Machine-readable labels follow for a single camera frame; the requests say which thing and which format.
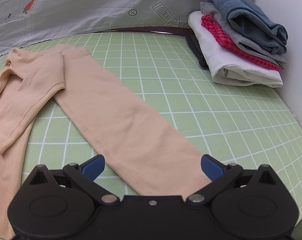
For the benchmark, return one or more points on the white folded garment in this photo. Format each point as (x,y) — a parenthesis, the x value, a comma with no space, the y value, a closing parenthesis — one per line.
(216,55)

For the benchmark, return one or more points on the red checked folded garment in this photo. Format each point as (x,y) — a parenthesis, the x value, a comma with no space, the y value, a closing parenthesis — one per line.
(223,37)

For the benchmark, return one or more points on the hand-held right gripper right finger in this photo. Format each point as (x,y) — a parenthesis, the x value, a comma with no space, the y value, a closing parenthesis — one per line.
(211,166)

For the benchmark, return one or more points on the beige long sleeve shirt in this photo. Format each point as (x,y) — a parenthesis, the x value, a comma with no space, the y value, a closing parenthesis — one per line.
(128,120)

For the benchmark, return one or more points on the blue grey folded garment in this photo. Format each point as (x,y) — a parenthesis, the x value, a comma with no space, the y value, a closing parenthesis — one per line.
(241,7)

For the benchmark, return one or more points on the green grid mat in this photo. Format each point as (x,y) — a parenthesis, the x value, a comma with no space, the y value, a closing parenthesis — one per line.
(216,110)

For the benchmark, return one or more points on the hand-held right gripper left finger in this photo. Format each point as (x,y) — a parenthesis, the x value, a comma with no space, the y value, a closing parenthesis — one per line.
(94,166)

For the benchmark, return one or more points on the grey carrot print sheet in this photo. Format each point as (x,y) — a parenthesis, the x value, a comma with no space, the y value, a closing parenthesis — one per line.
(78,5)

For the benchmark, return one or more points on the dark grey folded garment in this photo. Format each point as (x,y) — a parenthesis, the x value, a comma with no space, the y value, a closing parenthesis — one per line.
(194,47)

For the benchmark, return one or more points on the light grey folded garment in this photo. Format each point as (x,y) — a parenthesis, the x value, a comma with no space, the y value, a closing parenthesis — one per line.
(229,28)

